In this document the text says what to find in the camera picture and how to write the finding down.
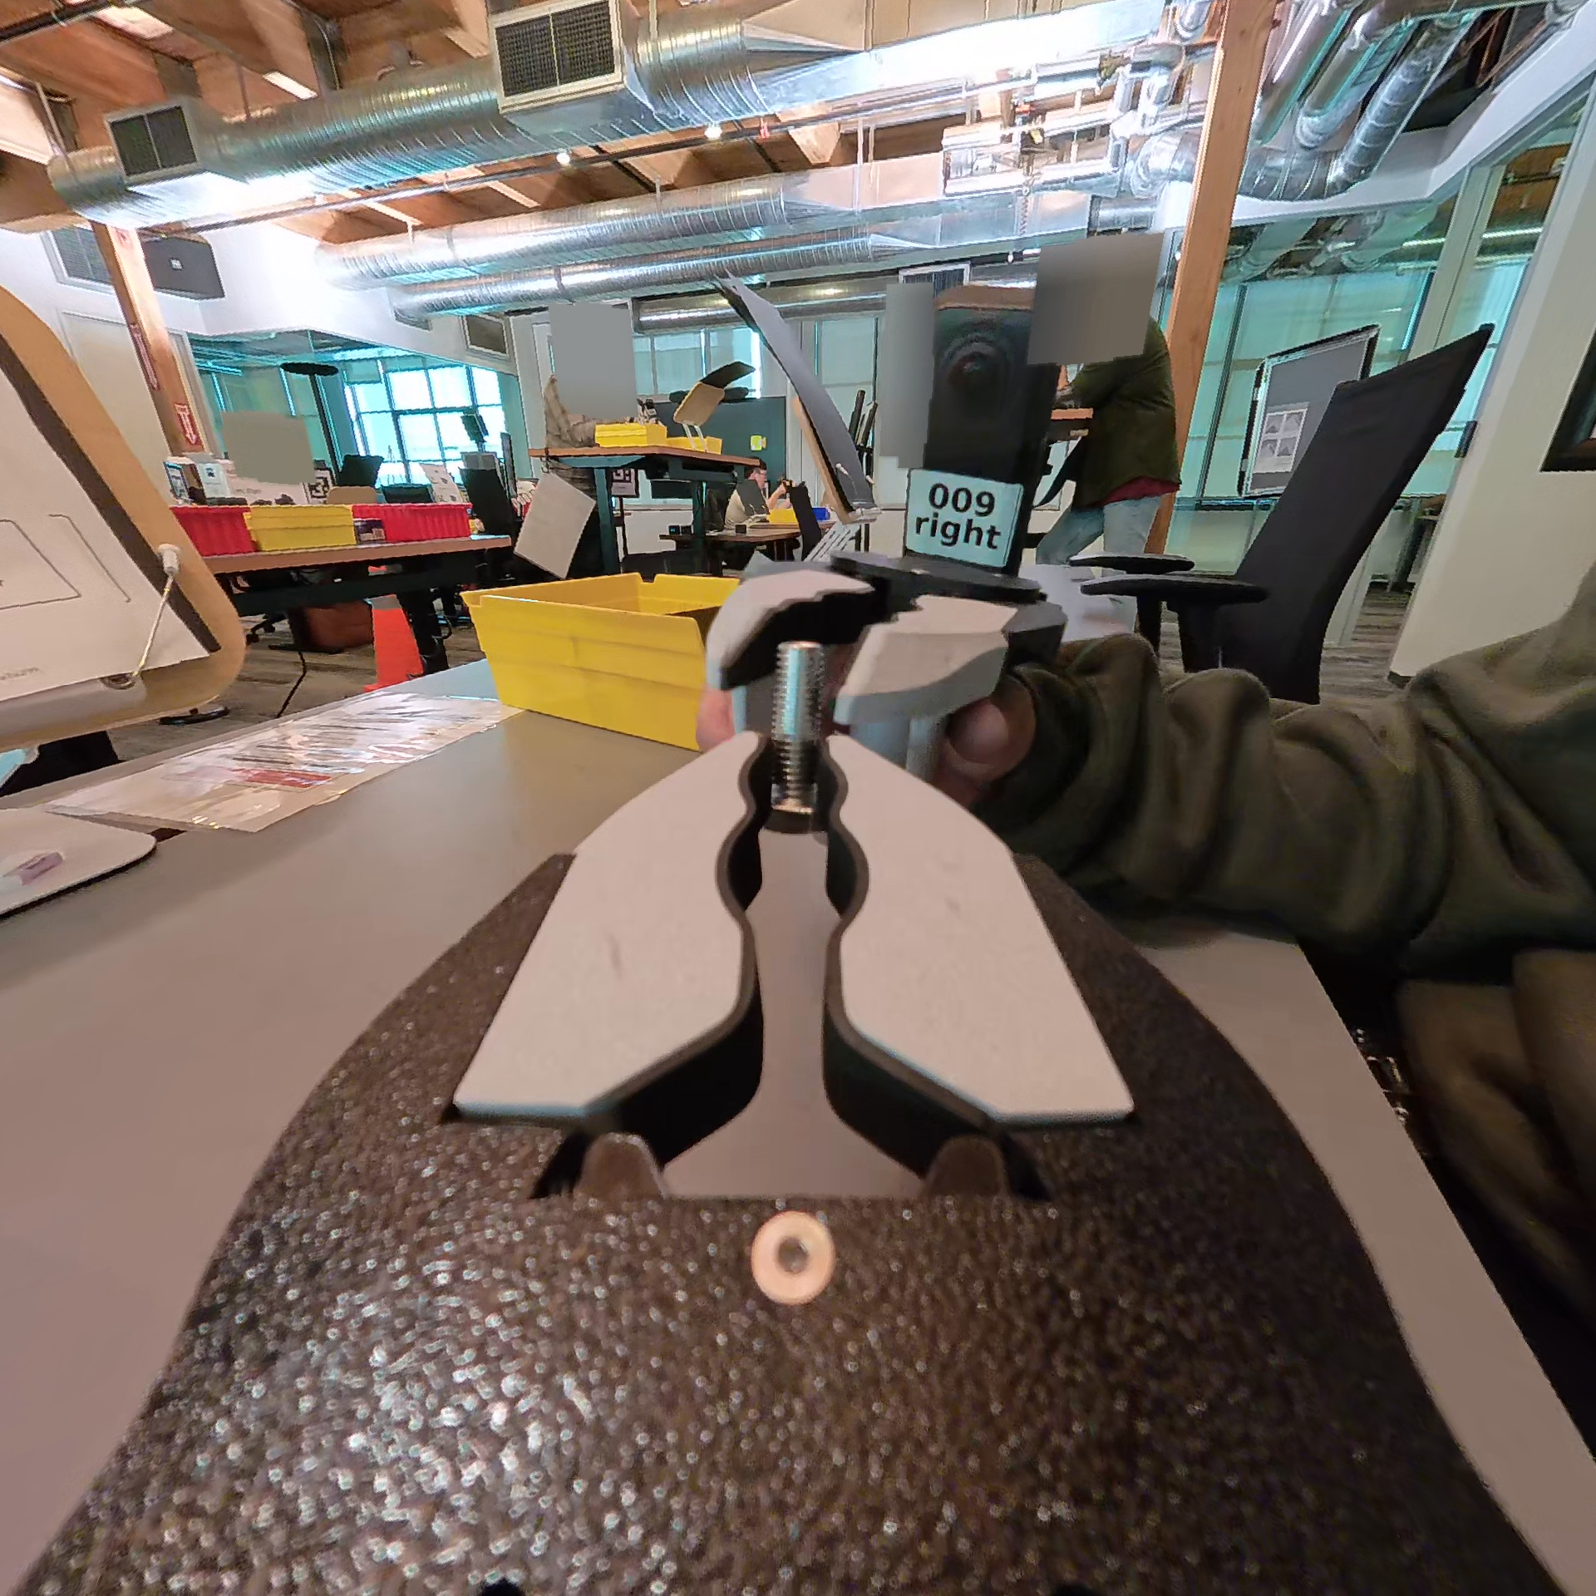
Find grey tilted board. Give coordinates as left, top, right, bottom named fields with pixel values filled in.
left=515, top=474, right=599, bottom=580

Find black floor lamp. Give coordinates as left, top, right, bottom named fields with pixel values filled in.
left=279, top=362, right=340, bottom=472

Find framed notice board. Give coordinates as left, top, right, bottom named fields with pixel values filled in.
left=1241, top=327, right=1381, bottom=502

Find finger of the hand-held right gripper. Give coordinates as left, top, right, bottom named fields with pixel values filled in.
left=830, top=612, right=1015, bottom=776
left=705, top=561, right=903, bottom=696

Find white elastic cord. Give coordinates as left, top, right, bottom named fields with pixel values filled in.
left=118, top=542, right=184, bottom=688

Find orange traffic cone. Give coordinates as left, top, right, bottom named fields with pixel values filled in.
left=367, top=597, right=426, bottom=692

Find steel bolt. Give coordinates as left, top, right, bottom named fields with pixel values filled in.
left=766, top=639, right=828, bottom=833

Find silver ventilation ducts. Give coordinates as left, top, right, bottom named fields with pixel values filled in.
left=49, top=0, right=1596, bottom=322

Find person's torso and lap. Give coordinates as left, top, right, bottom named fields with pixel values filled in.
left=1359, top=949, right=1596, bottom=1380

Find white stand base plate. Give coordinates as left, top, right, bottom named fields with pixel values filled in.
left=0, top=812, right=160, bottom=920

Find person's right hand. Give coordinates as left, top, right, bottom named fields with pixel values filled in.
left=694, top=685, right=1043, bottom=812

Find grey desk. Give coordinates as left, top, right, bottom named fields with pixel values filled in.
left=0, top=658, right=1596, bottom=1596

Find person's right forearm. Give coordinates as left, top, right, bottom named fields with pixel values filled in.
left=998, top=599, right=1596, bottom=991

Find red-label laminated sheet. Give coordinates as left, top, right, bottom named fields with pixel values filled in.
left=49, top=692, right=521, bottom=837

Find black wall speaker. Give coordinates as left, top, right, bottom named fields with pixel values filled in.
left=143, top=234, right=226, bottom=303

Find black office chair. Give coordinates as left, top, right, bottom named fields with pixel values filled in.
left=1077, top=326, right=1497, bottom=707

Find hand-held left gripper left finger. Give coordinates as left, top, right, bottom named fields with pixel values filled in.
left=452, top=730, right=766, bottom=1171

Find printed instruction sheet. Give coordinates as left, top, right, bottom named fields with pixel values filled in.
left=0, top=362, right=215, bottom=707

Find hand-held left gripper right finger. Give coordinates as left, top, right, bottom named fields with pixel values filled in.
left=823, top=736, right=1136, bottom=1175

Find long wooden table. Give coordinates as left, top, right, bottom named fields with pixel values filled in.
left=200, top=536, right=513, bottom=677

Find black board on stand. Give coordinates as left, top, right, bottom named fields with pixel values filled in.
left=716, top=278, right=882, bottom=527

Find wooden pillar with red signs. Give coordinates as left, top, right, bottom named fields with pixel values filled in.
left=93, top=225, right=190, bottom=459

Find wooden standing desk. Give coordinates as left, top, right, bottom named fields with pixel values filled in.
left=530, top=443, right=764, bottom=592

